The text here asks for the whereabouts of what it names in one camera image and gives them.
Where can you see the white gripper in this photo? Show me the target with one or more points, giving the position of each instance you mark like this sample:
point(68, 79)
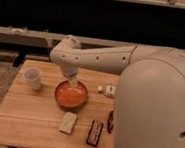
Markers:
point(71, 74)

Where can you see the white sponge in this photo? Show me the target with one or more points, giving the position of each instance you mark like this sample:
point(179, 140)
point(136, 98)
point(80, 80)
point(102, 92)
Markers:
point(67, 123)

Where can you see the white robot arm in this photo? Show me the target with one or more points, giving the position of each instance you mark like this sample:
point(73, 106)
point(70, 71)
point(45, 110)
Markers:
point(150, 95)

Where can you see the orange bowl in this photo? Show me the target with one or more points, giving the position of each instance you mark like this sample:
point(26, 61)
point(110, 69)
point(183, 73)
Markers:
point(69, 96)

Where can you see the white plastic cup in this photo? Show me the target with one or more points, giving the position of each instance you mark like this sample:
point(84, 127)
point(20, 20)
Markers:
point(33, 77)

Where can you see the dark red snack packet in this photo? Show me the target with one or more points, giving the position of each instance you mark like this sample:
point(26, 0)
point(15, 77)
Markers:
point(94, 133)

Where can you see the wooden rail bench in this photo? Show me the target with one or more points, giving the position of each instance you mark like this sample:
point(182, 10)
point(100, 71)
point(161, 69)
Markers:
point(39, 38)

